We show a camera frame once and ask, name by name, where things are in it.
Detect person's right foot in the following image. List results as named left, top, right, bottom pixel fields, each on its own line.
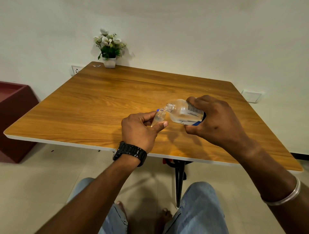
left=159, top=208, right=173, bottom=225

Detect person's left leg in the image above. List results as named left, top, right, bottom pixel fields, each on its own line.
left=66, top=177, right=128, bottom=234

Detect person's right leg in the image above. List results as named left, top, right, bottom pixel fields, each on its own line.
left=163, top=181, right=229, bottom=234

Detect white flowers in white pot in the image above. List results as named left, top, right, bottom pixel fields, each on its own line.
left=93, top=28, right=127, bottom=69

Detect clear large bottle blue label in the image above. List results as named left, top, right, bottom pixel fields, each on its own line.
left=164, top=99, right=207, bottom=126

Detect clear plain small bottle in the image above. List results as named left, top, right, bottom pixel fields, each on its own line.
left=151, top=108, right=166, bottom=127

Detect maroon cabinet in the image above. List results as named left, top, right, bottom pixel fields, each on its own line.
left=0, top=81, right=40, bottom=164

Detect person's left forearm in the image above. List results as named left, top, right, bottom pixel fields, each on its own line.
left=35, top=155, right=140, bottom=234

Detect silver bangle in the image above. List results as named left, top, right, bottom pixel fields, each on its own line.
left=261, top=176, right=301, bottom=207

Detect black wristwatch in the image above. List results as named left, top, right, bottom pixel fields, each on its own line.
left=112, top=141, right=148, bottom=167

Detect person's left hand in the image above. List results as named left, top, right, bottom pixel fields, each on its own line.
left=121, top=111, right=169, bottom=154

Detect black metal table frame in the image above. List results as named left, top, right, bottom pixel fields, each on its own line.
left=163, top=158, right=193, bottom=208

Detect white wall switch plate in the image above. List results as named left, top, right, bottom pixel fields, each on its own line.
left=241, top=89, right=263, bottom=104

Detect person's leg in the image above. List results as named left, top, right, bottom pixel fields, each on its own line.
left=163, top=181, right=229, bottom=234
left=66, top=177, right=128, bottom=234

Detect person's right forearm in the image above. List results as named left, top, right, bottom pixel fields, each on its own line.
left=229, top=137, right=309, bottom=234

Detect person's right hand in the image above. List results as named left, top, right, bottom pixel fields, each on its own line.
left=183, top=94, right=253, bottom=152

